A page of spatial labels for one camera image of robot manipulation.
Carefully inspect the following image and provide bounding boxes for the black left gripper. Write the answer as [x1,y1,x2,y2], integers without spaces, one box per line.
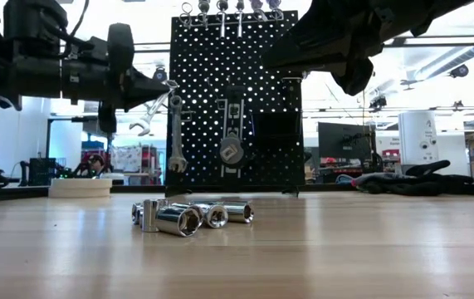
[60,22,172,134]

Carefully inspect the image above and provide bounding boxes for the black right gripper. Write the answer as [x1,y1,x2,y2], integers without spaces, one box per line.
[263,0,391,97]

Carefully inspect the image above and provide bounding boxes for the large chrome combination wrench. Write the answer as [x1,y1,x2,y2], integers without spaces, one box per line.
[167,94,189,174]

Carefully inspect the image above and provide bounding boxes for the grey black handled screwdriver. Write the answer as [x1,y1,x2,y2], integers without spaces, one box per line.
[198,0,212,27]
[216,0,230,39]
[235,0,247,39]

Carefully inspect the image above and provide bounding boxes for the large chrome socket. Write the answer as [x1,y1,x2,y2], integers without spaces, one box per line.
[155,203,203,238]

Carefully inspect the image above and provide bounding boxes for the long chrome socket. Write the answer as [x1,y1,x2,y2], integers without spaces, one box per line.
[219,200,256,224]

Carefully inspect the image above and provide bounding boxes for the black perforated pegboard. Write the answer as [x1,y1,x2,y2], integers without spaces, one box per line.
[164,10,306,197]

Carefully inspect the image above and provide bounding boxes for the red tool cart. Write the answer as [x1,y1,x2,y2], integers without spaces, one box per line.
[139,144,165,186]

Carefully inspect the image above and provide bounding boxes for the black pegboard bin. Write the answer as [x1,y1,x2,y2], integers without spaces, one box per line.
[252,110,304,147]

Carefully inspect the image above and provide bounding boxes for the person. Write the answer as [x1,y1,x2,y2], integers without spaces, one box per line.
[79,153,108,180]

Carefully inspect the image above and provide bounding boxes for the black computer monitor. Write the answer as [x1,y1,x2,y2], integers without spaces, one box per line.
[317,121,378,162]

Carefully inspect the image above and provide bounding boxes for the white masking tape roll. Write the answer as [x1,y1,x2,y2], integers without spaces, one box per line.
[48,178,113,199]

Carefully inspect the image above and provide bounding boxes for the black plastic crate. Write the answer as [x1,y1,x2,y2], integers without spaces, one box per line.
[27,157,57,187]

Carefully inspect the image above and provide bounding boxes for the white cylindrical appliance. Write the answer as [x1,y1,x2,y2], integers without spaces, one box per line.
[398,110,440,165]

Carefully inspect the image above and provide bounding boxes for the work glove with red cuff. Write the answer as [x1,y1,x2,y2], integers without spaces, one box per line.
[335,172,445,197]

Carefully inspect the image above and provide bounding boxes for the black work glove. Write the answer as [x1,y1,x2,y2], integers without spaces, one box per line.
[404,159,474,188]

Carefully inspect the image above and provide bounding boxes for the black ceiling camera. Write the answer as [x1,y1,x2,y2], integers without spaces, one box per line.
[369,96,388,112]
[447,64,470,79]
[152,66,169,83]

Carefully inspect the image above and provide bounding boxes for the silver wire screwdriver rack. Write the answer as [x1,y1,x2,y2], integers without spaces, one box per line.
[179,1,284,29]

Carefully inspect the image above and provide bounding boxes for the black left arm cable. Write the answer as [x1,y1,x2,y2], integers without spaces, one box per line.
[60,0,90,55]

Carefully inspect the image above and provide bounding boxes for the black aluminium table frame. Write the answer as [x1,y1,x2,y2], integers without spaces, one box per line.
[0,182,474,204]

